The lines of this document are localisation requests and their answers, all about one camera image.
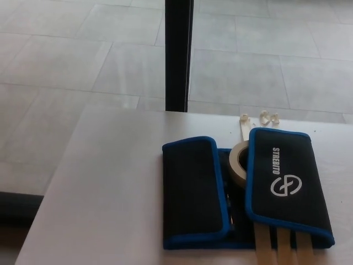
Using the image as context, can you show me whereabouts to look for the black blue-trimmed toolkit case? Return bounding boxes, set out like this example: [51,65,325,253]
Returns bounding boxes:
[162,127,336,251]

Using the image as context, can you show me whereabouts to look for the beige masking tape roll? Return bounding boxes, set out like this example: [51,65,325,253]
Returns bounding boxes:
[228,140,250,191]

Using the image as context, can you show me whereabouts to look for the black vertical frame post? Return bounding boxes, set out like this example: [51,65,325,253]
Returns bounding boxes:
[164,0,194,113]

